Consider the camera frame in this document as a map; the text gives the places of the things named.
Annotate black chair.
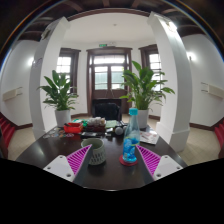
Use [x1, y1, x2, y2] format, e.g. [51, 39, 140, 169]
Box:
[91, 98, 123, 122]

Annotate printed magazine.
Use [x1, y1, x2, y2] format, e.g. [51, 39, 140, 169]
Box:
[139, 129, 160, 146]

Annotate grey headphones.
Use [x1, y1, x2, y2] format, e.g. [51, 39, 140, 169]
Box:
[113, 123, 128, 136]

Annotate dark wooden double door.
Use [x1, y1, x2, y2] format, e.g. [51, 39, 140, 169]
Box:
[85, 47, 134, 116]

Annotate black phone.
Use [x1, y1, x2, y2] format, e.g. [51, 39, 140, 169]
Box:
[80, 131, 103, 139]

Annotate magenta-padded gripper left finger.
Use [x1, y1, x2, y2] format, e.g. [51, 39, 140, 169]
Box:
[42, 143, 96, 186]

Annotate dark-framed window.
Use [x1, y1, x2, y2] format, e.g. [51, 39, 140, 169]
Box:
[139, 44, 164, 91]
[56, 48, 82, 94]

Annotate clear blue-capped drink bottle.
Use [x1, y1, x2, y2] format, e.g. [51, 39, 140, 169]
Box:
[122, 107, 141, 164]

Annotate large potted green plant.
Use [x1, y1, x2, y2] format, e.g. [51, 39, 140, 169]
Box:
[119, 60, 176, 129]

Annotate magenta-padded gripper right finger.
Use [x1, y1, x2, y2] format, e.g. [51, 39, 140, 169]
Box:
[134, 143, 184, 185]

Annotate flat round red coaster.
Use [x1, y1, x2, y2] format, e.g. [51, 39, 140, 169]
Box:
[118, 153, 139, 167]

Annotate grey patterned ceramic cup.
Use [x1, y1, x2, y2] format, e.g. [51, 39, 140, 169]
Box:
[80, 137, 107, 166]

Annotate red carpeted staircase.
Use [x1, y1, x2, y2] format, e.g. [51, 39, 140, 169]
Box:
[214, 116, 224, 148]
[0, 113, 17, 151]

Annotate small potted green plant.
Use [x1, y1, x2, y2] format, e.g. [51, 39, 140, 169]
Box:
[37, 69, 80, 128]

